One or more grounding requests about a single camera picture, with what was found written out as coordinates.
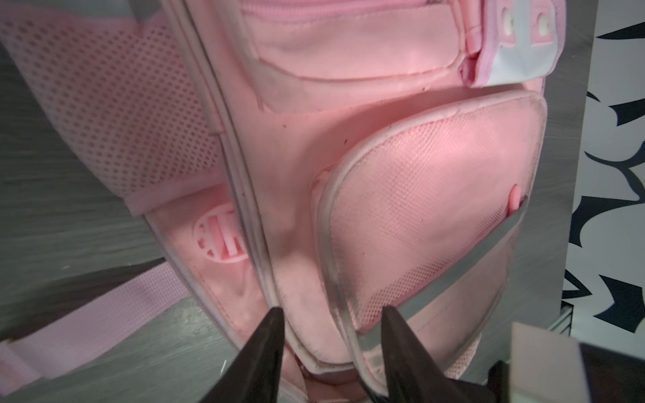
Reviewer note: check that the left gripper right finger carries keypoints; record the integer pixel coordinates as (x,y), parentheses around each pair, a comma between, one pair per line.
(411,373)

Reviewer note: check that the pink student backpack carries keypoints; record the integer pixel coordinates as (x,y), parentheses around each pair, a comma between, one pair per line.
(331,158)

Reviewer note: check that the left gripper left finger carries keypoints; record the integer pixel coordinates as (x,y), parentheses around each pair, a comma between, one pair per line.
(254,376)

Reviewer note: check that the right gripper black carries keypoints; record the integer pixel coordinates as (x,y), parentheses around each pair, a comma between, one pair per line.
(611,377)

